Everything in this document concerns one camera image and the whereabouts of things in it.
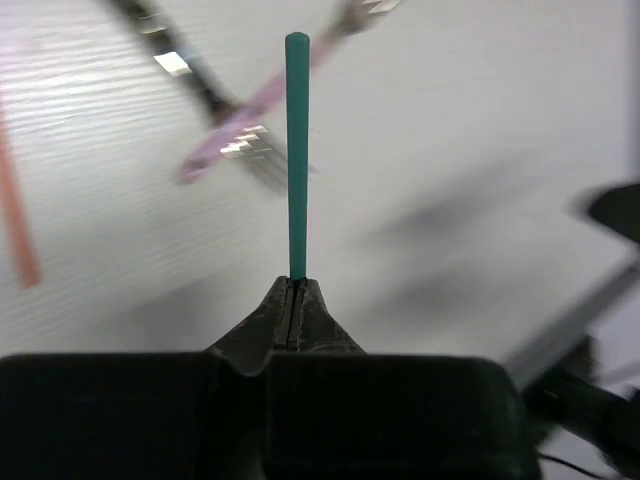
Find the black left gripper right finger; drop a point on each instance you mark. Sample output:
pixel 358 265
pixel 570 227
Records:
pixel 365 416

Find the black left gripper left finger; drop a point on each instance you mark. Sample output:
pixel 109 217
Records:
pixel 160 415

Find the long orange chopstick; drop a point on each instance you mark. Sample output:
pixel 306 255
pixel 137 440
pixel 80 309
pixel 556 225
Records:
pixel 22 246

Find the teal chopstick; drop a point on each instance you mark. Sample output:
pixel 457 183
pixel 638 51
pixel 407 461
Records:
pixel 297 56

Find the clear acrylic utensil organizer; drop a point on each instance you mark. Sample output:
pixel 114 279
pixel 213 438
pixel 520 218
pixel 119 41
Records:
pixel 555 341

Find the pink-handled fork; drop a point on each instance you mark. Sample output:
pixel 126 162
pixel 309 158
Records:
pixel 260 100

